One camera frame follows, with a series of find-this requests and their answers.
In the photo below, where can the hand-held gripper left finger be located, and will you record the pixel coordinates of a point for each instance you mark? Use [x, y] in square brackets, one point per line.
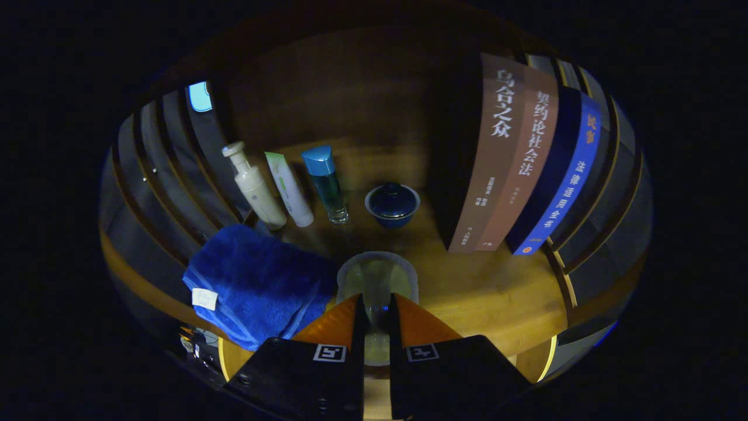
[304, 380]

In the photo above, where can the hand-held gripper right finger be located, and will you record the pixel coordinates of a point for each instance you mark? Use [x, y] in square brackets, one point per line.
[450, 380]

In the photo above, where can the yellow scrub brush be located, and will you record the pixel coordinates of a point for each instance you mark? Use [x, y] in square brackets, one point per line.
[377, 275]

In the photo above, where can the wooden countertop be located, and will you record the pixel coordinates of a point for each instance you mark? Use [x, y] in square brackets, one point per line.
[485, 292]

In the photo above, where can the wooden cabinet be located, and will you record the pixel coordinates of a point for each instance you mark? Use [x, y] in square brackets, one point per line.
[350, 88]

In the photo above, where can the folded blue towel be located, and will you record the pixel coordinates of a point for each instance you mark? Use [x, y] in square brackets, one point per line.
[257, 286]

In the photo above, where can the dark blue lidded teacup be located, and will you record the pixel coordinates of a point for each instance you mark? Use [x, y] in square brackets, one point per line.
[392, 204]

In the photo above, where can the white and green tube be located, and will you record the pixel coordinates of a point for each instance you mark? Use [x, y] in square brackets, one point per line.
[290, 193]

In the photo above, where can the white pump bottle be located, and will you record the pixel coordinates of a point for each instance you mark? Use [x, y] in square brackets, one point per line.
[257, 193]

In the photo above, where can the teal bottle with blue cap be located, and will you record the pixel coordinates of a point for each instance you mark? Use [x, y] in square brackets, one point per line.
[327, 184]

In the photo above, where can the dark brown book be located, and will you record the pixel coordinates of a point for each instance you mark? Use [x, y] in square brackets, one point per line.
[494, 164]

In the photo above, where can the reddish brown book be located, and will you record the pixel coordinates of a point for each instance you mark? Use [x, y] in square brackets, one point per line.
[529, 169]

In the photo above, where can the blue book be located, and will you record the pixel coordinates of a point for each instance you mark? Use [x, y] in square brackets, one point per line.
[570, 181]

